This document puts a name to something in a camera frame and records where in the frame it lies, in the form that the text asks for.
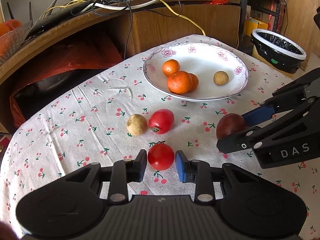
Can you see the dark purple tomato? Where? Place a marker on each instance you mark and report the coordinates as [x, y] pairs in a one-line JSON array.
[[230, 124]]

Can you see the oval red tomato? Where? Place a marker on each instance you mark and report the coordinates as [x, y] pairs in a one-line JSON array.
[[161, 121]]

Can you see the black wifi router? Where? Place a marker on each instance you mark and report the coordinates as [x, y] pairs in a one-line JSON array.
[[58, 14]]

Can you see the white floral plate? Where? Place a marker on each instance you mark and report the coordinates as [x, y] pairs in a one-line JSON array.
[[203, 60]]

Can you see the wooden desk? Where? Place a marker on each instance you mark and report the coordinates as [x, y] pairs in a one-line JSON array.
[[142, 29]]

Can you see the red plastic bag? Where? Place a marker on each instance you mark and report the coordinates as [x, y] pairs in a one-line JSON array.
[[62, 57]]

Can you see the glass fruit bowl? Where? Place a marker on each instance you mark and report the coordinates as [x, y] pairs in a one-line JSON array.
[[11, 41]]

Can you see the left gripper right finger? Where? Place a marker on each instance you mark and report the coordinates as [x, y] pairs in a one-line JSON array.
[[197, 172]]

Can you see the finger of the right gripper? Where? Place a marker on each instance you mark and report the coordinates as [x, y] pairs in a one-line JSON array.
[[235, 142], [260, 114]]

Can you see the cherry print tablecloth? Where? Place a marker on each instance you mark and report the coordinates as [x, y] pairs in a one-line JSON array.
[[88, 124]]

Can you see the yellow trash bin black liner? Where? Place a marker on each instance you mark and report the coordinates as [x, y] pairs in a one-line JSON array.
[[278, 50]]

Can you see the small orange mandarin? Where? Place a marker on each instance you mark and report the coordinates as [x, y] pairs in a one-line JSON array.
[[195, 81], [171, 66]]

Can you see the round red tomato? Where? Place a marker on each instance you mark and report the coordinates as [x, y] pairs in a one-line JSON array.
[[161, 157]]

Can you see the black metal shelf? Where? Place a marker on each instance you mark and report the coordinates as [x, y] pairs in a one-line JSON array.
[[260, 0]]

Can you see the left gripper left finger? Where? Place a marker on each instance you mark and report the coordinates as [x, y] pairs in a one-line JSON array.
[[124, 172]]

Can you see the larger orange mandarin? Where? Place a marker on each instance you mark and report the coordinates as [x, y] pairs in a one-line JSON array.
[[179, 82]]

